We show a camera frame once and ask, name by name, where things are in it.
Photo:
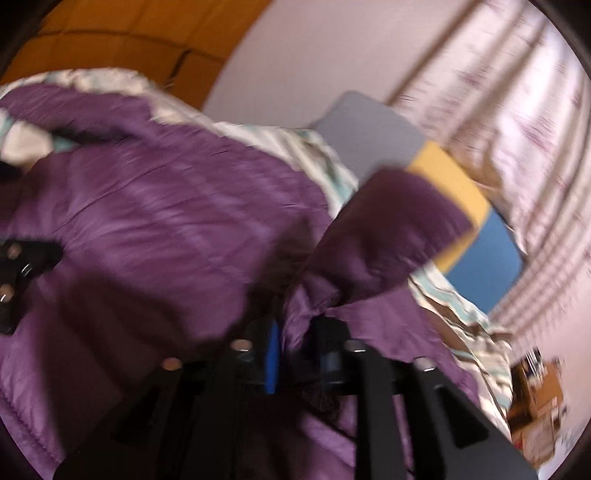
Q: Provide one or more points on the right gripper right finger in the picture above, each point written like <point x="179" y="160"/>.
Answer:
<point x="331" y="365"/>

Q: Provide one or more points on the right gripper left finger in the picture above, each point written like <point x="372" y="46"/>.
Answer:
<point x="263" y="358"/>

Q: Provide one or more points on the purple quilted down jacket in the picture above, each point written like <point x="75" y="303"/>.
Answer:
<point x="173" y="237"/>

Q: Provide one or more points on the striped bed sheet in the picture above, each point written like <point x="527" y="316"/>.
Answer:
<point x="477" y="346"/>

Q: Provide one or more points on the wooden desk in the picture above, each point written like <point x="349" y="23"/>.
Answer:
<point x="536" y="414"/>

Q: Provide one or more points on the grey yellow blue headboard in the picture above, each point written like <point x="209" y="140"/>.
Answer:
<point x="415" y="205"/>

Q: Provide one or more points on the orange wooden wardrobe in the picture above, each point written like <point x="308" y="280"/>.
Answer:
<point x="182" y="46"/>

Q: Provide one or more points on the pink patterned curtain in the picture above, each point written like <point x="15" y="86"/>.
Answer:
<point x="507" y="97"/>

